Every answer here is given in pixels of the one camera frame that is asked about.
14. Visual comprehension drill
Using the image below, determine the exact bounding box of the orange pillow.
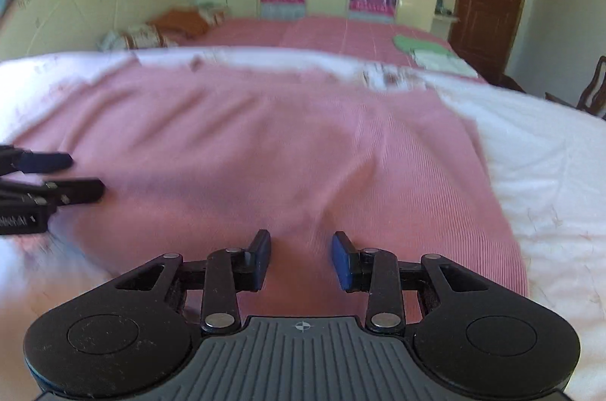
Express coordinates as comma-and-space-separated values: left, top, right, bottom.
148, 7, 212, 39

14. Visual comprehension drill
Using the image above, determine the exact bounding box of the white floral quilt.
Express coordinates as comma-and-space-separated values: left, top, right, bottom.
0, 47, 606, 401

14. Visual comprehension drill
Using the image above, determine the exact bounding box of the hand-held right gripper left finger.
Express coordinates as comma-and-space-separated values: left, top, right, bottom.
111, 229, 273, 334

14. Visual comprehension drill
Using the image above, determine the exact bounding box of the white folded cloth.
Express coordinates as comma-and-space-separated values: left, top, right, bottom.
411, 48, 480, 78

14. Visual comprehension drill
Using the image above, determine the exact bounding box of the wooden chair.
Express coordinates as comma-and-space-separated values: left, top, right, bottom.
544, 55, 606, 121

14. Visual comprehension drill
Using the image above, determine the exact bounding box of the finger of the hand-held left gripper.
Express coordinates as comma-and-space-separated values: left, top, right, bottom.
0, 177, 106, 212
0, 145, 75, 175

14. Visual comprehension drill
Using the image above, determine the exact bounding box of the pink long-sleeved sweater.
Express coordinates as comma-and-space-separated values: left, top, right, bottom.
7, 57, 530, 323

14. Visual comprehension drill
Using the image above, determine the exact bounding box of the pink checked bed sheet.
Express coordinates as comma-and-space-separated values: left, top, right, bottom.
177, 15, 486, 83

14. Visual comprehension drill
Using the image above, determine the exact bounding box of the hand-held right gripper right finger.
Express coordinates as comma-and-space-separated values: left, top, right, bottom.
331, 230, 494, 334

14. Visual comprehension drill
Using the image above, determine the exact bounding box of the small floral pillow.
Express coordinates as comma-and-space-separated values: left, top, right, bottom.
196, 3, 229, 27

